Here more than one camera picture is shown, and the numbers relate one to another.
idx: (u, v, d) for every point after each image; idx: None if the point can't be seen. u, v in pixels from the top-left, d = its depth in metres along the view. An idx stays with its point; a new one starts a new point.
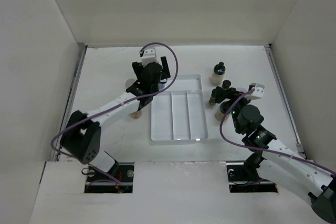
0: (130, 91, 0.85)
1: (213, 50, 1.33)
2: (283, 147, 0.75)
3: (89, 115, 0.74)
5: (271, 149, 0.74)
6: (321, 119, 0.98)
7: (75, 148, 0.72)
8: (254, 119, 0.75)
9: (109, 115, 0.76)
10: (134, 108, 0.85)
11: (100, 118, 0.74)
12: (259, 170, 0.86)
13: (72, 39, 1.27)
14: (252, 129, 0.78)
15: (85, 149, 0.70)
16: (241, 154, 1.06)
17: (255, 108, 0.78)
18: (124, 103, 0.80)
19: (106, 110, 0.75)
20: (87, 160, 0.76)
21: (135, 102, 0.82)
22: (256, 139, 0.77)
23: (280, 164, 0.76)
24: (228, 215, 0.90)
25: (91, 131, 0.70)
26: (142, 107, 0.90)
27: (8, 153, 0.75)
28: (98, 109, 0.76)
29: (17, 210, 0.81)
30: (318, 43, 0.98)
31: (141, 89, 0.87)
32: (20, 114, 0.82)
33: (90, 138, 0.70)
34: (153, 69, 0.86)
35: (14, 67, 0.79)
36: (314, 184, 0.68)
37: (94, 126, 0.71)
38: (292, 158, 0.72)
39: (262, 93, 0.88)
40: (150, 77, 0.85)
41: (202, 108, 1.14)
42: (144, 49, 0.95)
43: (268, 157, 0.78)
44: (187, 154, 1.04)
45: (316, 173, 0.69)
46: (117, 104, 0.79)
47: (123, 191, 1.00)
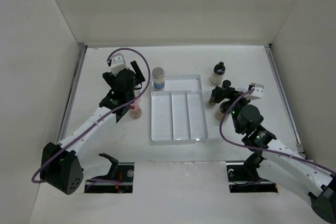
0: (103, 105, 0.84)
1: (213, 50, 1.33)
2: (282, 147, 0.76)
3: (63, 147, 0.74)
5: (271, 149, 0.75)
6: (321, 119, 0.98)
7: (55, 182, 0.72)
8: (254, 119, 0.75)
9: (85, 139, 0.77)
10: (112, 120, 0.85)
11: (75, 146, 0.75)
12: (259, 170, 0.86)
13: (72, 39, 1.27)
14: (252, 129, 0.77)
15: (65, 182, 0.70)
16: (241, 154, 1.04)
17: (255, 108, 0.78)
18: (98, 121, 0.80)
19: (80, 136, 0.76)
20: (72, 189, 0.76)
21: (109, 117, 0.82)
22: (256, 139, 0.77)
23: (280, 164, 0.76)
24: (228, 215, 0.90)
25: (67, 164, 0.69)
26: (121, 117, 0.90)
27: (9, 153, 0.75)
28: (72, 136, 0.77)
29: (17, 210, 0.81)
30: (318, 43, 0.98)
31: (116, 100, 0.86)
32: (21, 114, 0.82)
33: (67, 169, 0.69)
34: (123, 78, 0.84)
35: (13, 67, 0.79)
36: (314, 184, 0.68)
37: (69, 158, 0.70)
38: (292, 158, 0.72)
39: (262, 93, 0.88)
40: (123, 87, 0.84)
41: (202, 108, 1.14)
42: (111, 59, 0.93)
43: (268, 157, 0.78)
44: (187, 154, 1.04)
45: (316, 173, 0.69)
46: (91, 124, 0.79)
47: (123, 191, 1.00)
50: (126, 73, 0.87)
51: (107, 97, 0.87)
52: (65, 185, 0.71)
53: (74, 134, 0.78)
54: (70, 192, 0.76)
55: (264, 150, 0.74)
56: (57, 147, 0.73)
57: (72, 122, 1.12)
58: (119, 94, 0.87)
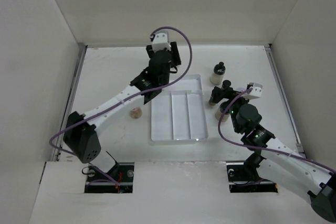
0: (134, 84, 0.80)
1: (213, 50, 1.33)
2: (281, 146, 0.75)
3: (85, 118, 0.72)
5: (270, 148, 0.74)
6: (321, 119, 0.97)
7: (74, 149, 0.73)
8: (252, 118, 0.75)
9: (107, 116, 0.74)
10: (139, 102, 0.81)
11: (97, 120, 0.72)
12: (258, 169, 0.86)
13: (72, 39, 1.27)
14: (251, 128, 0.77)
15: (82, 152, 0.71)
16: (241, 154, 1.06)
17: (253, 107, 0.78)
18: (125, 101, 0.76)
19: (103, 112, 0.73)
20: (90, 158, 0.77)
21: (137, 98, 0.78)
22: (255, 138, 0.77)
23: (279, 163, 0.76)
24: (228, 215, 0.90)
25: (85, 137, 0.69)
26: (148, 99, 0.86)
27: (9, 153, 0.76)
28: (96, 110, 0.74)
29: (17, 210, 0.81)
30: (318, 43, 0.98)
31: (148, 82, 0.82)
32: (21, 114, 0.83)
33: (85, 143, 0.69)
34: (160, 61, 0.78)
35: (13, 67, 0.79)
36: (313, 182, 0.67)
37: (86, 133, 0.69)
38: (290, 156, 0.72)
39: (260, 92, 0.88)
40: (156, 71, 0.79)
41: (202, 108, 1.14)
42: (155, 32, 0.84)
43: (267, 156, 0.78)
44: (187, 155, 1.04)
45: (314, 171, 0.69)
46: (117, 102, 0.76)
47: (123, 191, 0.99)
50: (164, 54, 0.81)
51: (141, 74, 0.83)
52: (81, 156, 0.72)
53: (99, 108, 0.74)
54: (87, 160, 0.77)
55: (264, 150, 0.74)
56: (81, 117, 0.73)
57: None
58: (153, 75, 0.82)
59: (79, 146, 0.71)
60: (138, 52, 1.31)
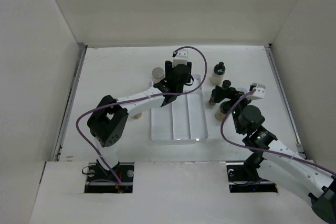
0: (157, 87, 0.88)
1: (213, 50, 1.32)
2: (283, 148, 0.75)
3: (118, 102, 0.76)
5: (272, 150, 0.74)
6: (321, 119, 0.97)
7: (101, 129, 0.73)
8: (255, 120, 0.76)
9: (136, 105, 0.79)
10: (158, 103, 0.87)
11: (128, 106, 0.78)
12: (259, 169, 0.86)
13: (72, 39, 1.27)
14: (253, 129, 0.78)
15: (109, 132, 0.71)
16: (241, 154, 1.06)
17: (257, 109, 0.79)
18: (151, 96, 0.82)
19: (134, 99, 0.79)
20: (109, 144, 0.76)
21: (160, 98, 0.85)
22: (256, 139, 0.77)
23: (281, 165, 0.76)
24: (228, 215, 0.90)
25: (120, 114, 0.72)
26: (165, 104, 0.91)
27: (9, 153, 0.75)
28: (126, 97, 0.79)
29: (17, 210, 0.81)
30: (318, 43, 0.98)
31: (167, 87, 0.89)
32: (21, 115, 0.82)
33: (116, 122, 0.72)
34: (181, 71, 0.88)
35: (13, 67, 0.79)
36: (315, 185, 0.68)
37: (123, 111, 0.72)
38: (293, 159, 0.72)
39: (263, 93, 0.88)
40: (177, 78, 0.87)
41: (202, 108, 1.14)
42: (178, 50, 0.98)
43: (269, 158, 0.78)
44: (187, 154, 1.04)
45: (317, 174, 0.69)
46: (144, 95, 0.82)
47: (123, 191, 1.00)
50: (184, 67, 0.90)
51: (161, 82, 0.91)
52: (108, 134, 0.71)
53: (129, 97, 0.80)
54: (106, 145, 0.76)
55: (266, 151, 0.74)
56: (114, 100, 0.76)
57: (73, 122, 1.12)
58: (171, 83, 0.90)
59: (107, 126, 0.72)
60: (138, 52, 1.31)
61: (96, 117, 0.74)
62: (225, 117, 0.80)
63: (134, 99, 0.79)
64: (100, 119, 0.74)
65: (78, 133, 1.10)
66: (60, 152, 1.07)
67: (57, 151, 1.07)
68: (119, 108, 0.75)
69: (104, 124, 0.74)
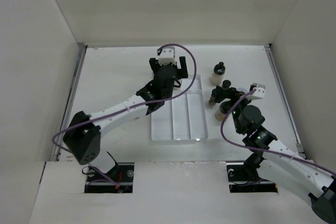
0: (140, 94, 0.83)
1: (213, 50, 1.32)
2: (283, 148, 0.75)
3: (91, 118, 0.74)
5: (272, 150, 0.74)
6: (321, 119, 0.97)
7: (74, 148, 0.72)
8: (255, 120, 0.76)
9: (112, 120, 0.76)
10: (142, 113, 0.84)
11: (102, 121, 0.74)
12: (258, 170, 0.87)
13: (72, 39, 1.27)
14: (253, 129, 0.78)
15: (82, 152, 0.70)
16: (241, 154, 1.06)
17: (257, 108, 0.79)
18: (130, 107, 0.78)
19: (109, 114, 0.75)
20: (85, 161, 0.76)
21: (142, 107, 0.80)
22: (256, 139, 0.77)
23: (281, 165, 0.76)
24: (229, 215, 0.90)
25: (92, 134, 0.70)
26: (151, 111, 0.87)
27: (9, 153, 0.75)
28: (102, 113, 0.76)
29: (17, 210, 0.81)
30: (318, 43, 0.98)
31: (152, 94, 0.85)
32: (21, 115, 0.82)
33: (88, 142, 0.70)
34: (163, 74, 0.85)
35: (13, 68, 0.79)
36: (315, 185, 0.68)
37: (94, 130, 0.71)
38: (293, 159, 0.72)
39: (263, 93, 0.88)
40: (161, 83, 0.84)
41: (202, 108, 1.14)
42: (162, 48, 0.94)
43: (269, 158, 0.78)
44: (187, 155, 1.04)
45: (316, 174, 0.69)
46: (123, 107, 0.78)
47: (123, 191, 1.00)
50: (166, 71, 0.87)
51: (146, 87, 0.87)
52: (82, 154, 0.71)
53: (105, 111, 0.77)
54: (82, 163, 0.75)
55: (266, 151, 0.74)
56: (87, 117, 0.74)
57: None
58: (156, 88, 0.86)
59: (80, 145, 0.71)
60: (137, 52, 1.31)
61: (70, 135, 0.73)
62: (225, 117, 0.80)
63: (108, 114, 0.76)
64: (74, 137, 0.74)
65: None
66: (59, 152, 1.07)
67: (57, 151, 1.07)
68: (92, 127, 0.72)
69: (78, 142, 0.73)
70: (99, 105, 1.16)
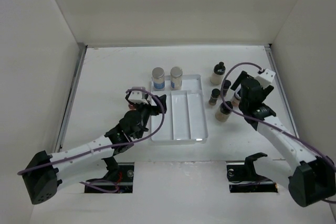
0: (109, 136, 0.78)
1: (213, 50, 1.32)
2: (278, 124, 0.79)
3: (51, 161, 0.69)
5: (266, 121, 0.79)
6: (322, 119, 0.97)
7: (28, 188, 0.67)
8: (251, 86, 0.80)
9: (73, 163, 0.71)
10: (108, 155, 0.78)
11: (61, 165, 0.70)
12: (256, 163, 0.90)
13: (72, 39, 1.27)
14: (251, 99, 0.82)
15: (37, 193, 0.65)
16: (241, 153, 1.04)
17: (255, 80, 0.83)
18: (95, 150, 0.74)
19: (71, 157, 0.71)
20: (40, 201, 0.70)
21: (108, 150, 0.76)
22: (255, 112, 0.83)
23: (271, 139, 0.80)
24: (228, 215, 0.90)
25: (48, 177, 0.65)
26: (118, 152, 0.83)
27: (9, 152, 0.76)
28: (64, 154, 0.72)
29: (17, 209, 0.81)
30: (318, 43, 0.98)
31: (121, 137, 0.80)
32: (20, 114, 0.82)
33: (42, 185, 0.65)
34: (129, 120, 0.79)
35: (14, 68, 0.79)
36: (295, 158, 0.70)
37: (52, 173, 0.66)
38: (282, 132, 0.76)
39: (272, 77, 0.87)
40: (126, 127, 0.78)
41: (203, 107, 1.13)
42: (130, 89, 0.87)
43: (262, 130, 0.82)
44: (187, 153, 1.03)
45: (301, 150, 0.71)
46: (87, 150, 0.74)
47: (123, 191, 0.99)
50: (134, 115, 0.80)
51: (117, 126, 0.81)
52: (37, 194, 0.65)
53: (68, 152, 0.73)
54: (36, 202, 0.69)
55: (261, 122, 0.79)
56: (46, 159, 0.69)
57: (72, 122, 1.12)
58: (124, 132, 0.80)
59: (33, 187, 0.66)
60: (137, 52, 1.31)
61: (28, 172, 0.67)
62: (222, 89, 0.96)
63: (70, 156, 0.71)
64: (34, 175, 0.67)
65: (77, 132, 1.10)
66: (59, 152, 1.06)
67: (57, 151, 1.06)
68: (50, 168, 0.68)
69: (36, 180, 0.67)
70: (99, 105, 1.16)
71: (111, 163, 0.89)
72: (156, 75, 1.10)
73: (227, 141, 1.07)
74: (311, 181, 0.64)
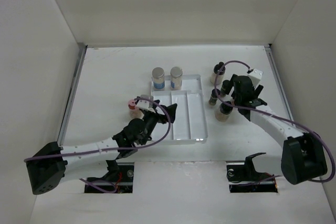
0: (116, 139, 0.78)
1: (213, 50, 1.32)
2: (269, 110, 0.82)
3: (61, 152, 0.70)
5: (257, 109, 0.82)
6: (322, 119, 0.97)
7: (33, 176, 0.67)
8: (242, 80, 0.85)
9: (81, 159, 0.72)
10: (113, 157, 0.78)
11: (70, 158, 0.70)
12: (254, 161, 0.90)
13: (72, 39, 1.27)
14: (242, 91, 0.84)
15: (42, 182, 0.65)
16: (241, 153, 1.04)
17: (247, 76, 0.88)
18: (103, 150, 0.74)
19: (80, 152, 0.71)
20: (41, 191, 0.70)
21: (114, 152, 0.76)
22: (248, 103, 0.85)
23: (263, 125, 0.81)
24: (228, 214, 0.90)
25: (57, 168, 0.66)
26: (122, 157, 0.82)
27: (9, 152, 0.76)
28: (74, 148, 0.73)
29: (17, 209, 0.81)
30: (318, 43, 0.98)
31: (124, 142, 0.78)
32: (20, 114, 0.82)
33: (50, 175, 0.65)
34: (133, 127, 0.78)
35: (14, 68, 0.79)
36: (283, 136, 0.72)
37: (61, 164, 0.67)
38: (272, 116, 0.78)
39: (260, 74, 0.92)
40: (129, 135, 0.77)
41: (202, 107, 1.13)
42: (139, 97, 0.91)
43: (255, 119, 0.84)
44: (187, 154, 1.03)
45: (289, 129, 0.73)
46: (95, 148, 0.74)
47: (123, 191, 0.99)
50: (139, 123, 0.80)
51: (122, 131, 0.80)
52: (41, 184, 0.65)
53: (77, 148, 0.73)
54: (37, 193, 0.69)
55: (252, 110, 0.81)
56: (56, 150, 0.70)
57: (72, 122, 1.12)
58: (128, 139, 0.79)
59: (40, 176, 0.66)
60: (137, 52, 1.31)
61: (34, 161, 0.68)
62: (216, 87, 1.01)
63: (80, 151, 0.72)
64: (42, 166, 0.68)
65: (77, 132, 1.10)
66: None
67: None
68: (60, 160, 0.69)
69: (42, 170, 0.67)
70: (99, 105, 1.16)
71: (111, 164, 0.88)
72: (156, 75, 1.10)
73: (227, 141, 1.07)
74: (299, 155, 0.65)
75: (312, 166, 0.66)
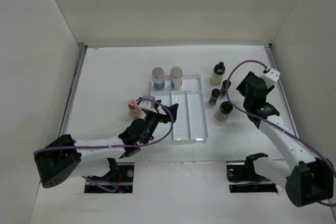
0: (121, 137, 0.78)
1: (213, 50, 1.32)
2: (281, 123, 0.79)
3: (75, 145, 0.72)
5: (269, 120, 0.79)
6: (322, 119, 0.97)
7: (44, 168, 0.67)
8: (256, 84, 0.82)
9: (93, 153, 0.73)
10: (119, 155, 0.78)
11: (83, 151, 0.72)
12: (255, 162, 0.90)
13: (72, 39, 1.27)
14: (254, 93, 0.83)
15: (53, 173, 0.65)
16: (241, 153, 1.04)
17: (262, 79, 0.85)
18: (112, 146, 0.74)
19: (92, 146, 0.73)
20: (50, 185, 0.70)
21: (121, 150, 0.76)
22: (260, 110, 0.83)
23: (271, 137, 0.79)
24: (228, 215, 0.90)
25: (71, 159, 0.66)
26: (126, 156, 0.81)
27: (9, 153, 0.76)
28: (86, 142, 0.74)
29: (17, 209, 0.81)
30: (318, 43, 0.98)
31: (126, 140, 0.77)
32: (20, 114, 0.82)
33: (62, 167, 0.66)
34: (135, 126, 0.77)
35: (14, 68, 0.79)
36: (294, 158, 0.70)
37: (75, 157, 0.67)
38: (284, 132, 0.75)
39: (277, 77, 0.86)
40: (132, 135, 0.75)
41: (202, 107, 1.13)
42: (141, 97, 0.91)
43: (264, 129, 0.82)
44: (187, 154, 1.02)
45: (301, 151, 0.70)
46: (105, 144, 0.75)
47: (123, 191, 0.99)
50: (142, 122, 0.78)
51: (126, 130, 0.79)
52: (52, 174, 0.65)
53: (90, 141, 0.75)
54: (45, 185, 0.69)
55: (263, 120, 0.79)
56: (70, 142, 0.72)
57: (72, 122, 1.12)
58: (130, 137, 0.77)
59: (52, 167, 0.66)
60: (137, 52, 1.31)
61: (46, 152, 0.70)
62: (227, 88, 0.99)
63: (92, 145, 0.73)
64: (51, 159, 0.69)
65: (77, 132, 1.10)
66: None
67: None
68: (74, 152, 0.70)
69: (53, 163, 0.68)
70: (99, 105, 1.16)
71: (112, 164, 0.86)
72: (156, 75, 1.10)
73: (227, 141, 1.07)
74: (308, 182, 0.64)
75: (318, 193, 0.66)
